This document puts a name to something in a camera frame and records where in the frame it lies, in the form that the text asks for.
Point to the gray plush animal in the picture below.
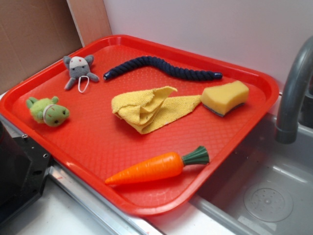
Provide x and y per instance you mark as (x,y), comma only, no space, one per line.
(79,68)

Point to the yellow sponge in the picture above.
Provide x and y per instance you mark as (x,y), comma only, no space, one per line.
(224,98)

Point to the red plastic tray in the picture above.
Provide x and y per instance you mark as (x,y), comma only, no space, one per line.
(95,144)

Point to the orange plastic carrot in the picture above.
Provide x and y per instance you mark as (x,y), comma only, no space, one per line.
(160,167)

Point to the gray faucet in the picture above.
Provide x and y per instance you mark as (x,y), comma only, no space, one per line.
(296,105)

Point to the yellow cloth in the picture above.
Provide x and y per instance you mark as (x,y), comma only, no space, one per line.
(149,110)

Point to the brown cardboard panel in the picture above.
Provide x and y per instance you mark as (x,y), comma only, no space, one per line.
(36,33)

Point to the green plush animal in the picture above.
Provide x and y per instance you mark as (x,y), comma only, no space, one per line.
(47,111)

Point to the gray sink basin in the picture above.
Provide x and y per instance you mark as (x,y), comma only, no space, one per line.
(263,188)

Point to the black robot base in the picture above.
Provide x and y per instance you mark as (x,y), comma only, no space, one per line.
(24,166)

